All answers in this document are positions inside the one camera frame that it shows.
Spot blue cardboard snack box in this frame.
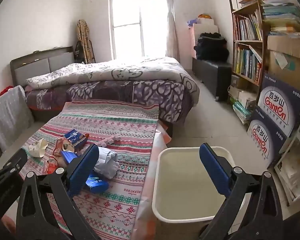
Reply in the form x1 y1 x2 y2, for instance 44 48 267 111
64 129 87 147

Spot crushed white paper cup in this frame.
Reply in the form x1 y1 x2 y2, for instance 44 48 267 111
28 138 49 158

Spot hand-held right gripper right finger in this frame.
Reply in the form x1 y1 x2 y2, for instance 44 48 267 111
199 143 282 240

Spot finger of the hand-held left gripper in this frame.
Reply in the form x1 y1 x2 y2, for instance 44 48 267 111
0 148 28 219

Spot orange snack wrapper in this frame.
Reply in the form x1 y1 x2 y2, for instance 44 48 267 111
44 137 77 175

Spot pile of dark clothes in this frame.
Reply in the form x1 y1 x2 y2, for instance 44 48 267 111
194 32 229 62

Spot purple patterned bed sheet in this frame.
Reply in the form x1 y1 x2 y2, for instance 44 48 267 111
25 80 193 125

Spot grey white cloth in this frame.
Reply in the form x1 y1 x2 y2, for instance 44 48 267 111
0 85 34 146

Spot blue snack packet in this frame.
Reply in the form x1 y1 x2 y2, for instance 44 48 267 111
86 174 110 194

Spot folded purple floral quilt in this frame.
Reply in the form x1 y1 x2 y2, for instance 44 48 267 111
26 56 200 101

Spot plaid coat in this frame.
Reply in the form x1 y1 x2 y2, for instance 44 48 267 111
76 19 96 64

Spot white plastic waste bin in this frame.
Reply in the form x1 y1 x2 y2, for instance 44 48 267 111
152 146 247 240

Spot stack of papers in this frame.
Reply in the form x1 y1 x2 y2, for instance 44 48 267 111
262 2 300 35

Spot black bag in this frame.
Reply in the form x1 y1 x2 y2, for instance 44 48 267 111
73 40 85 62

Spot blue water bottle carton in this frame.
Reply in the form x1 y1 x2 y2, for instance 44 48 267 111
257 72 300 137
247 106 288 168

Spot window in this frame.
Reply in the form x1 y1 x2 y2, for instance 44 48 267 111
109 0 171 60

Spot white paper ball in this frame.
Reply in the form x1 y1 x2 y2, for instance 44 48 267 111
94 147 120 179

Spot red cloth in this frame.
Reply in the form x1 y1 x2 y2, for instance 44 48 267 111
0 86 14 98

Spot grey padded headboard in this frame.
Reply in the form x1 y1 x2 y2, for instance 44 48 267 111
10 46 75 88

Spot row of colourful books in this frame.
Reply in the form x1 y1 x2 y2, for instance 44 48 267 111
233 45 263 85

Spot row of thin books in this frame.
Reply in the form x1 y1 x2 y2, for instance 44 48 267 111
233 13 263 41

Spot pale curtain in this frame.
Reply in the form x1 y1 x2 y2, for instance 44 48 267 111
161 0 181 61

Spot striped patterned tablecloth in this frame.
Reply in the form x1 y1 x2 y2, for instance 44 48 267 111
19 99 160 240

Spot pile of books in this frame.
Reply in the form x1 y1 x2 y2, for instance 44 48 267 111
227 84 258 126

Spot brown cardboard box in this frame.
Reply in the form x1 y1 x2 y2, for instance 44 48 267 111
266 34 300 82

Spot blue foil wrapper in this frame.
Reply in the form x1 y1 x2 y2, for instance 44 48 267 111
60 150 81 167

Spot black storage bench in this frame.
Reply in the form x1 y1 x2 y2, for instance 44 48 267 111
192 57 233 102

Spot pink knitted scarf, orange pompoms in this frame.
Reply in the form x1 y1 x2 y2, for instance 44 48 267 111
98 134 122 147

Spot pink cabinet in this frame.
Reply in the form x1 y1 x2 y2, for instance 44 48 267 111
188 22 219 58

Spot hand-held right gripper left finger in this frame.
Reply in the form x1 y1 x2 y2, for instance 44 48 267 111
16 144 100 240

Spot wooden bookshelf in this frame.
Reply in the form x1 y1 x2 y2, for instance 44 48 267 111
227 0 272 90

